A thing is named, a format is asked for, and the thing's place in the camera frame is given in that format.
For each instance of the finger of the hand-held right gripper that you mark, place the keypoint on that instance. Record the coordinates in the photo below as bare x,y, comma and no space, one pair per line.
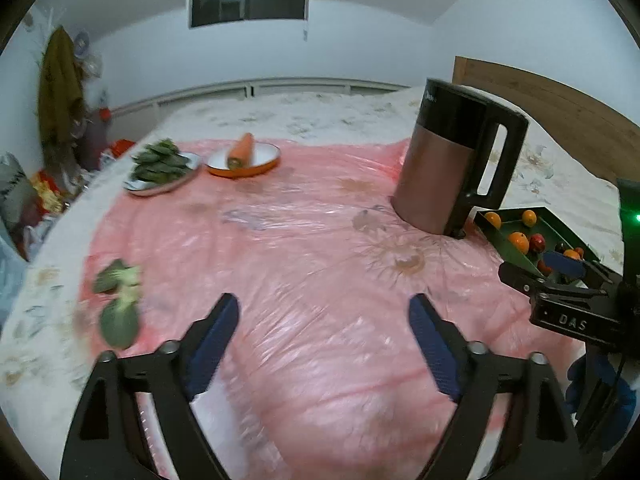
525,280
565,265

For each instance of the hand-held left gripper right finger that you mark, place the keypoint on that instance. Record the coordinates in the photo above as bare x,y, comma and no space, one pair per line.
440,355

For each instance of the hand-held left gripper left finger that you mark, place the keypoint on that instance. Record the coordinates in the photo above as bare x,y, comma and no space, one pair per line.
212,350

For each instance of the orange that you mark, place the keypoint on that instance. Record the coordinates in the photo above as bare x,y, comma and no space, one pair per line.
571,253
529,217
493,219
518,242

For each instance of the small red apple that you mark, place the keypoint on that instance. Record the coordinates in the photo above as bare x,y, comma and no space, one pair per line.
537,243
544,267

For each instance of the green tray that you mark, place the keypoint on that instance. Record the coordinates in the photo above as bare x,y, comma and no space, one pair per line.
547,222

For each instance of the person's right hand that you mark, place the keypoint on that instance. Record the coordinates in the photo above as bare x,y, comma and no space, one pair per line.
580,380

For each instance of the bok choy leaf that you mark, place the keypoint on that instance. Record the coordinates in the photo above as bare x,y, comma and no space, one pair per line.
120,325
112,277

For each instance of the copper and black kettle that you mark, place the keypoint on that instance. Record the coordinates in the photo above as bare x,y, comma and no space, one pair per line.
435,175

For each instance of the pink plastic sheet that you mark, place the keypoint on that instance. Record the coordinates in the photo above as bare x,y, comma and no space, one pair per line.
300,240

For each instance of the wooden headboard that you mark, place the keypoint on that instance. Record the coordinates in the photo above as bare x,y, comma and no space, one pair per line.
565,105

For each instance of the white plate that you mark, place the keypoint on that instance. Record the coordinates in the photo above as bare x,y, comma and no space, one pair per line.
150,189

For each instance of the pile of green leaves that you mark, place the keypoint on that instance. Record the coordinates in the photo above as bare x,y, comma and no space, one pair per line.
160,162

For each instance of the orange rimmed plate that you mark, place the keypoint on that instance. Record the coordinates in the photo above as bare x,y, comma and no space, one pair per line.
265,157

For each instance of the carrot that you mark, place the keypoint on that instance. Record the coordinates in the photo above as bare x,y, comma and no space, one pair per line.
241,150

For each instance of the clear plastic bag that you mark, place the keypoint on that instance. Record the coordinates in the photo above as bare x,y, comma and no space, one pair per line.
10,270

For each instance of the red bag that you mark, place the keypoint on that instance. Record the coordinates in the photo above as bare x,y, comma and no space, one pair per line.
120,149

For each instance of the yellow boxes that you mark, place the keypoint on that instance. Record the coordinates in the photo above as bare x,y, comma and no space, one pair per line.
47,192

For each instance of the purple bin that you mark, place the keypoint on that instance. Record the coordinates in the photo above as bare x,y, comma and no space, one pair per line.
95,140

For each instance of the grey printed bag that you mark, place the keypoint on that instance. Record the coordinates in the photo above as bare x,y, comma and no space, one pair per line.
15,185

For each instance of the brown coat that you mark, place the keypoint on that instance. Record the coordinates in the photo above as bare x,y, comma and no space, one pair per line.
60,95

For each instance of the hanging white plastic bags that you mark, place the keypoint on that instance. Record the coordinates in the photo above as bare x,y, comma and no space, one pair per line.
91,67

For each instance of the small fan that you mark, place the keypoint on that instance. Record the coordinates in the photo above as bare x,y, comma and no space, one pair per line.
81,42

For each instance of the white slatted wall panel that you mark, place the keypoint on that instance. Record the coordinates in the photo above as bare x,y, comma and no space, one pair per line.
200,92

